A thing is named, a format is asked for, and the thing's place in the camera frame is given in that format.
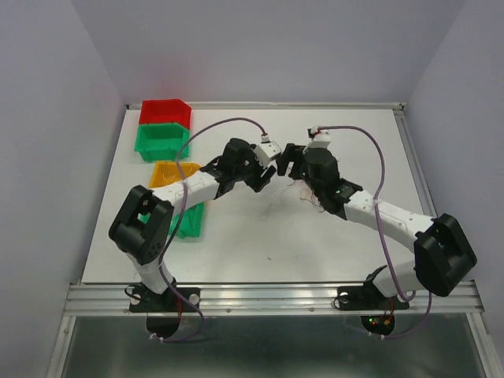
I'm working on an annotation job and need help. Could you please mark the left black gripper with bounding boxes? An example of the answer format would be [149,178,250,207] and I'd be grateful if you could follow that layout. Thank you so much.
[233,144,276,193]

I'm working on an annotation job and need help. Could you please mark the wire bundle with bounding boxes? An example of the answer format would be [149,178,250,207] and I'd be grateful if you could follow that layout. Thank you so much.
[279,176,328,213]

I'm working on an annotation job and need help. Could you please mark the yellow wire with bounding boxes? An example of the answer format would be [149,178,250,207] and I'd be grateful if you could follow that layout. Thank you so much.
[158,165,196,186]

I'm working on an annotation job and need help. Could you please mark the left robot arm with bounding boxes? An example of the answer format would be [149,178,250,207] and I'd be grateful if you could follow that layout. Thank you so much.
[109,138,282,310]

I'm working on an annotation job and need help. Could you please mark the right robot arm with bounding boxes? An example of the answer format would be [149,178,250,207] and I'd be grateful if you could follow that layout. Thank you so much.
[276,143,477,307]

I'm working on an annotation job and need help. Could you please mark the near green plastic bin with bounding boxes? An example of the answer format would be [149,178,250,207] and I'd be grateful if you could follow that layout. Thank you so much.
[137,203,206,239]

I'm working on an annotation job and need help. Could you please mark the green plastic bin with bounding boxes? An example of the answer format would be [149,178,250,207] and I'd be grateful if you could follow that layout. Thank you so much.
[137,203,206,239]
[135,123,191,162]

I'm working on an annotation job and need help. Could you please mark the yellow plastic bin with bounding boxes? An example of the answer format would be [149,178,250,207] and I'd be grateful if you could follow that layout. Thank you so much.
[148,161,201,189]

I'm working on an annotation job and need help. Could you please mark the far green plastic bin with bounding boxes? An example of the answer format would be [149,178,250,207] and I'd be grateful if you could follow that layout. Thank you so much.
[135,123,191,162]

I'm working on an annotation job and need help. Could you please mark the red plastic bin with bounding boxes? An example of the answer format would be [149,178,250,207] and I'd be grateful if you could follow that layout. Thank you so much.
[139,98,192,129]

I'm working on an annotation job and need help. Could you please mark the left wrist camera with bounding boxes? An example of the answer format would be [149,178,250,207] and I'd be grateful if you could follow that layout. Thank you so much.
[253,142,282,168]

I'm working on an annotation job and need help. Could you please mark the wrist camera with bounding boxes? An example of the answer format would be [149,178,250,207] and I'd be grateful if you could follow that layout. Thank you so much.
[253,142,282,168]
[303,126,331,154]

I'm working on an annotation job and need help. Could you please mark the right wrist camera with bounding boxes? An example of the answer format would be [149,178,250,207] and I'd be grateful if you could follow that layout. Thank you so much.
[303,126,331,154]

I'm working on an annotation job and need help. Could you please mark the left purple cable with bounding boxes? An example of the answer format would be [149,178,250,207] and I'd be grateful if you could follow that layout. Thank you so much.
[157,117,272,343]

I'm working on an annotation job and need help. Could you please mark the aluminium right side rail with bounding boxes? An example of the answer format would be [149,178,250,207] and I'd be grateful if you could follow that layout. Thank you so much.
[391,109,461,281]

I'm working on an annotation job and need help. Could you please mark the aluminium rail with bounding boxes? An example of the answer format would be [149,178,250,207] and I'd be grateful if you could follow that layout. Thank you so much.
[391,109,461,281]
[125,101,406,111]
[63,282,484,317]

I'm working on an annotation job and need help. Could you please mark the aluminium back rail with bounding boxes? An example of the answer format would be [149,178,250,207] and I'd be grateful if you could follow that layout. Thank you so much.
[125,101,406,111]

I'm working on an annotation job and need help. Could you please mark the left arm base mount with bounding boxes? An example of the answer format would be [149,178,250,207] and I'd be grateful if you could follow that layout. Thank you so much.
[124,283,196,342]

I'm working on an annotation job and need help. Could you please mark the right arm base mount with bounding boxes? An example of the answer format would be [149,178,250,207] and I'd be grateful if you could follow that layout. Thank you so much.
[332,265,410,339]

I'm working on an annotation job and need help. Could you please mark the aluminium front rail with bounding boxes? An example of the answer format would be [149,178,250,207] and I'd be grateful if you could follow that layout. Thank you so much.
[63,282,484,317]

